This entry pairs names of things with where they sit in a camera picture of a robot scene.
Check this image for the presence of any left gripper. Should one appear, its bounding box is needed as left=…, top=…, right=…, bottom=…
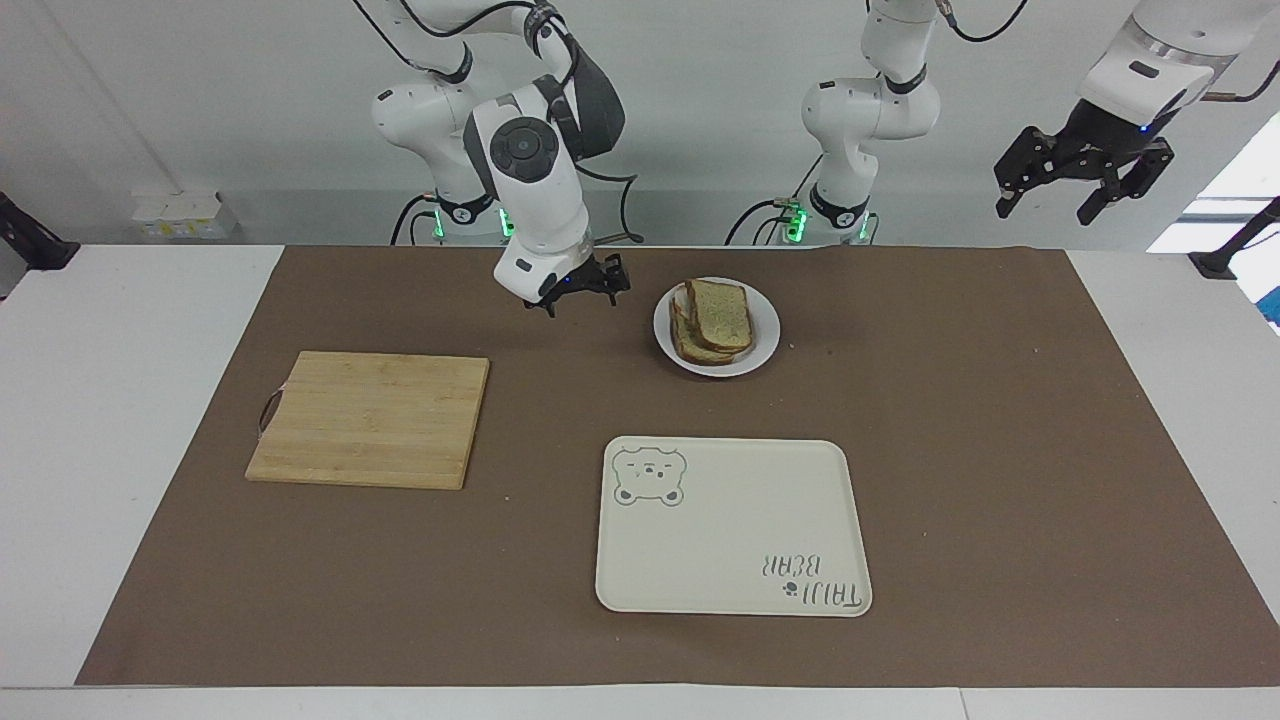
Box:
left=993, top=96, right=1177, bottom=227

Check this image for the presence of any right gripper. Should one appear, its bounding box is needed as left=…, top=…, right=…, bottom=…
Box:
left=524, top=252, right=633, bottom=320

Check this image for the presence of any round white plate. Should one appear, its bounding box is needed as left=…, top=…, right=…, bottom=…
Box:
left=653, top=277, right=782, bottom=379

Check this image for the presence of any brown bread slice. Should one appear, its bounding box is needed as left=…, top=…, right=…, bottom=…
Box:
left=686, top=279, right=755, bottom=354
left=669, top=287, right=738, bottom=367

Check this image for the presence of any black stand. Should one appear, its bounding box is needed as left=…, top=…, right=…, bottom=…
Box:
left=0, top=190, right=81, bottom=273
left=1188, top=196, right=1280, bottom=281

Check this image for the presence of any wooden cutting board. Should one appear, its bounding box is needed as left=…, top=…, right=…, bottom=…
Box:
left=245, top=350, right=492, bottom=492

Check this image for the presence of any cream tray with bear print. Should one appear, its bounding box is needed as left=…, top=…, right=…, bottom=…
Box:
left=594, top=435, right=874, bottom=618

